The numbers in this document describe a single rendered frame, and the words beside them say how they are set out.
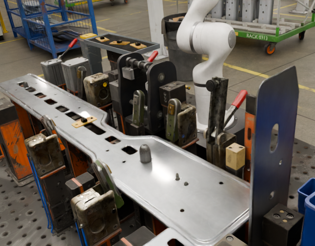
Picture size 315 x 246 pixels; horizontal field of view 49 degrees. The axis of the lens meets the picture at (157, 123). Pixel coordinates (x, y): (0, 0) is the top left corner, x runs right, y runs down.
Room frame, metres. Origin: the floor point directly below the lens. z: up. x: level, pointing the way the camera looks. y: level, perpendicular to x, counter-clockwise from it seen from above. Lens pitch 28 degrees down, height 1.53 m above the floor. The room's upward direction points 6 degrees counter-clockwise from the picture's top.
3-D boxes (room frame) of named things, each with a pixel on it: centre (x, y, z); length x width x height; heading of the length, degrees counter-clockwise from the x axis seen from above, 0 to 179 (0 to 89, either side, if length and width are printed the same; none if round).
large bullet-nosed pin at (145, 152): (0.79, 0.04, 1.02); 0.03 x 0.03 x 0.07
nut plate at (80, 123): (1.06, 0.25, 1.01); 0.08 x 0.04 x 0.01; 127
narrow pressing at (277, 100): (0.47, -0.19, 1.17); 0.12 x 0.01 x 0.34; 127
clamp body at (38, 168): (0.90, 0.35, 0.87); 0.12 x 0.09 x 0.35; 127
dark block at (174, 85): (1.01, -0.06, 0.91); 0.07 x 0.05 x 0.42; 127
